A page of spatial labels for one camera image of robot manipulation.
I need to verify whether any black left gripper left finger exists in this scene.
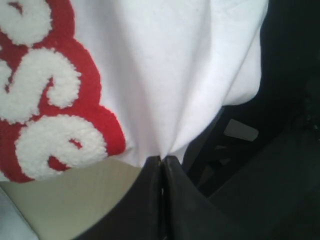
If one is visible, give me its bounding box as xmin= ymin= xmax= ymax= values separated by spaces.
xmin=77 ymin=156 xmax=162 ymax=240

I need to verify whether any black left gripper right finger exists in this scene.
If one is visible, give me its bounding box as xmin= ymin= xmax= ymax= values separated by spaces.
xmin=162 ymin=156 xmax=250 ymax=240

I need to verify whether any white t-shirt with red lettering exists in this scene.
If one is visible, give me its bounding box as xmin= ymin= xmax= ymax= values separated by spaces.
xmin=0 ymin=0 xmax=269 ymax=183

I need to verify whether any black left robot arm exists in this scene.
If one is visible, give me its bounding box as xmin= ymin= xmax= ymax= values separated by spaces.
xmin=79 ymin=0 xmax=320 ymax=240

